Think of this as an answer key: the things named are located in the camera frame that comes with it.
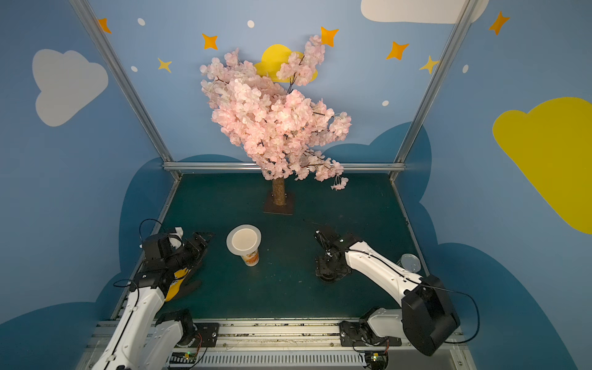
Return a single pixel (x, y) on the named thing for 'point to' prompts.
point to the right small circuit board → (375, 358)
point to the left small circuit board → (183, 358)
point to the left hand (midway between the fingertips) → (212, 237)
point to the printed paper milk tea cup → (251, 259)
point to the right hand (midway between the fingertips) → (332, 267)
